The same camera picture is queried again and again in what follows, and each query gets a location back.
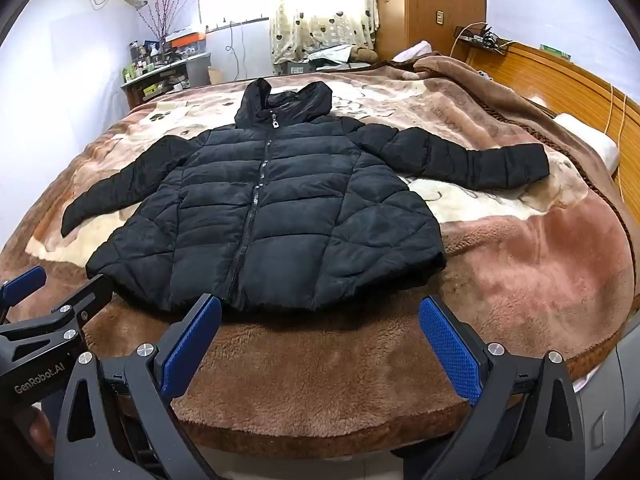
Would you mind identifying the white cable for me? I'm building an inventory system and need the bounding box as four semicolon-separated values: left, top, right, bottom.
449;22;488;57

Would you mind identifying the cream heart-print curtain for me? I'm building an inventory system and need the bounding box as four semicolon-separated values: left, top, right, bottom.
265;0;380;66

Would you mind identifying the black puffer jacket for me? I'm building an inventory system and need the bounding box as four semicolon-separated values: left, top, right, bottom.
61;78;551;314

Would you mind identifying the person's left hand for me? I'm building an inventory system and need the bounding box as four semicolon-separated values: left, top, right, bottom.
15;402;58;466

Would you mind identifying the power strip with plugs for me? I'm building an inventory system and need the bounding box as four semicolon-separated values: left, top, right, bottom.
459;30;511;54

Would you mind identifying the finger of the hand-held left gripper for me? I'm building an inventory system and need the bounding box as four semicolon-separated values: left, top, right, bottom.
47;274;115;333
0;266;48;323

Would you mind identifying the white plastic bag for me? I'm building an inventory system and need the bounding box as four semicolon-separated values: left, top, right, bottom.
305;44;353;69

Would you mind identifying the wooden headboard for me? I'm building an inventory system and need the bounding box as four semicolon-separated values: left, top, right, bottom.
470;40;640;281

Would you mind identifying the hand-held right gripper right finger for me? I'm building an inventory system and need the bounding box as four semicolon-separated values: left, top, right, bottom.
417;294;586;480

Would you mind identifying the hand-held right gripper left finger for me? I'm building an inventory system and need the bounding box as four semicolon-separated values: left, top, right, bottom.
59;294;223;480

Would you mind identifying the white pillow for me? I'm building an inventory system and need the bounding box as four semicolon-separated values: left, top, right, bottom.
552;112;621;171

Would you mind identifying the brown printed blanket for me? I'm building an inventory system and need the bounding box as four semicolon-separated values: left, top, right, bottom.
0;52;636;461

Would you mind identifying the white folded cloth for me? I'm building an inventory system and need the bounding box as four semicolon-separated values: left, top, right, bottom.
394;40;434;62

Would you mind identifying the vase of bare branches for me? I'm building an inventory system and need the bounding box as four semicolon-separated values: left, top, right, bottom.
142;0;193;53

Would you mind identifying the orange and black box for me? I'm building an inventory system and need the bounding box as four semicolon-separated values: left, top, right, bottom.
164;30;207;47

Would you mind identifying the wooden wardrobe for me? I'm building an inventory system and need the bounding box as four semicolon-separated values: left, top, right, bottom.
374;0;487;61

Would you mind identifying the cluttered desk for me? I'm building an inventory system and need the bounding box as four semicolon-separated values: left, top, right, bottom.
120;57;211;111

